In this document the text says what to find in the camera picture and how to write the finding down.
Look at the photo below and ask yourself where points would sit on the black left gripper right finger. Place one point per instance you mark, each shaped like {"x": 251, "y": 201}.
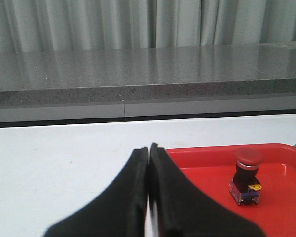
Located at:
{"x": 180, "y": 209}

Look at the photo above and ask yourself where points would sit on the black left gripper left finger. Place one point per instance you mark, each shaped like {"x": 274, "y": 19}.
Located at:
{"x": 119, "y": 211}

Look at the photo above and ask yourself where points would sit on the red mushroom push button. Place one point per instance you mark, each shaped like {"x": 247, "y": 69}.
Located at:
{"x": 244, "y": 186}

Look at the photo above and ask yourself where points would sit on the red plastic tray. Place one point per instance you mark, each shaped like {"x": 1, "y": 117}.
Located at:
{"x": 211, "y": 169}

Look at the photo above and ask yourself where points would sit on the grey granite counter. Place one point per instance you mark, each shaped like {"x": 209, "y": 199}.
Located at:
{"x": 130, "y": 83}

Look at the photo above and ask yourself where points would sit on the grey pleated curtain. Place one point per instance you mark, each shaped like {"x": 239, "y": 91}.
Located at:
{"x": 56, "y": 25}

